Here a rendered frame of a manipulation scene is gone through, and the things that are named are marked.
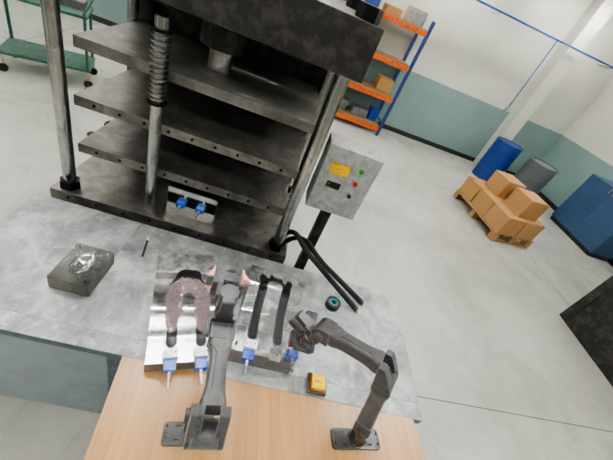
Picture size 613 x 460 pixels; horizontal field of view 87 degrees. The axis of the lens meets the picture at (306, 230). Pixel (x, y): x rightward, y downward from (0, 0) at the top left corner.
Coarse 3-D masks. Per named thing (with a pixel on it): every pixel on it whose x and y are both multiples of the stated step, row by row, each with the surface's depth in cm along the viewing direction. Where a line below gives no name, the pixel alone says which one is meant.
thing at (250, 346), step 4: (244, 340) 128; (248, 340) 127; (252, 340) 127; (256, 340) 128; (244, 344) 125; (248, 344) 125; (252, 344) 126; (256, 344) 127; (244, 348) 125; (248, 348) 125; (252, 348) 125; (256, 348) 126; (244, 352) 124; (248, 352) 124; (252, 352) 125; (244, 356) 123; (248, 356) 123; (252, 356) 124; (244, 360) 123; (248, 360) 123; (252, 360) 123; (244, 364) 121; (244, 368) 120; (244, 372) 119
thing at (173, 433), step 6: (174, 426) 106; (180, 426) 108; (168, 432) 105; (174, 432) 105; (180, 432) 106; (162, 438) 103; (168, 438) 103; (174, 438) 104; (180, 438) 104; (162, 444) 102; (168, 444) 102; (174, 444) 103; (180, 444) 103
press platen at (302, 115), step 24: (120, 24) 167; (144, 24) 182; (96, 48) 138; (120, 48) 141; (144, 48) 152; (192, 48) 178; (192, 72) 150; (216, 72) 162; (240, 72) 176; (264, 72) 192; (216, 96) 148; (240, 96) 148; (264, 96) 160; (288, 96) 174; (312, 96) 189; (288, 120) 154; (312, 120) 157
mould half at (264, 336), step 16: (256, 272) 163; (272, 272) 167; (256, 288) 146; (272, 288) 149; (272, 304) 146; (288, 304) 148; (240, 320) 136; (272, 320) 142; (240, 336) 130; (256, 336) 132; (272, 336) 135; (288, 336) 138; (240, 352) 126; (256, 352) 127; (272, 368) 132; (288, 368) 131
